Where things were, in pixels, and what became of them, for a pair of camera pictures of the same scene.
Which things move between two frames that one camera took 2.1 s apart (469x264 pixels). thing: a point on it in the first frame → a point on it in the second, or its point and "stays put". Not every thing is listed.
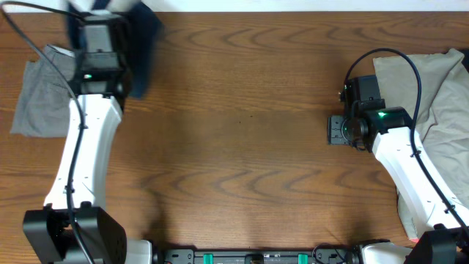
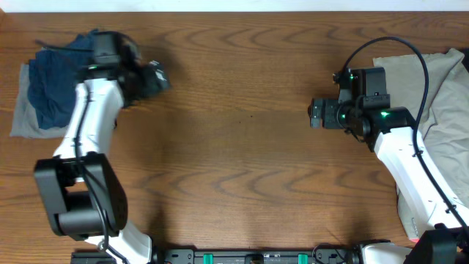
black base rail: (320, 254) stays put
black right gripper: (334, 130) → (322, 113)
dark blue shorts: (143, 37) → (52, 78)
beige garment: (444, 127) stays put
